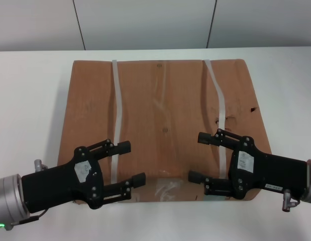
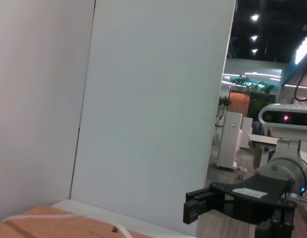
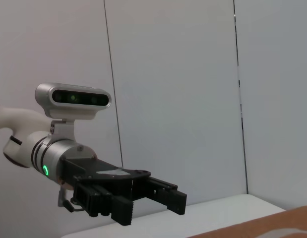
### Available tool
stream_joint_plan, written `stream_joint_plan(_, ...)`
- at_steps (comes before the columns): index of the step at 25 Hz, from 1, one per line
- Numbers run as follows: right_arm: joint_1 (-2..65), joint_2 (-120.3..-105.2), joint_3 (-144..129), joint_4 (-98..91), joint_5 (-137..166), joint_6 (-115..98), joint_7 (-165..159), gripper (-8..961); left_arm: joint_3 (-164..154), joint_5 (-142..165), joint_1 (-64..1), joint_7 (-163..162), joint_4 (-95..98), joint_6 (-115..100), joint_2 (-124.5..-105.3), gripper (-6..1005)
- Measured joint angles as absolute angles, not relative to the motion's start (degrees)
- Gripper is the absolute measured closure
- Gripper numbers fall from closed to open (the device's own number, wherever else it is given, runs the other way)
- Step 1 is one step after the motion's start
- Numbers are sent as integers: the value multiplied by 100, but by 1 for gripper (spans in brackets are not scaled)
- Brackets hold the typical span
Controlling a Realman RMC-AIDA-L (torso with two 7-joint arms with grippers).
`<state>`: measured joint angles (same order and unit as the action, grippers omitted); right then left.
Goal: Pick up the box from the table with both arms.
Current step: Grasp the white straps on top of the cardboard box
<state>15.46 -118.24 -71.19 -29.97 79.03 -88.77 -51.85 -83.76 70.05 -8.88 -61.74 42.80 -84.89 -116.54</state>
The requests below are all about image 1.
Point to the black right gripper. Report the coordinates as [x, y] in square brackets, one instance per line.
[270, 170]

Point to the brown cardboard box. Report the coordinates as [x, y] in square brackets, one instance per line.
[167, 100]

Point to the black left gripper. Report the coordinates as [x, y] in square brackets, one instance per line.
[59, 180]

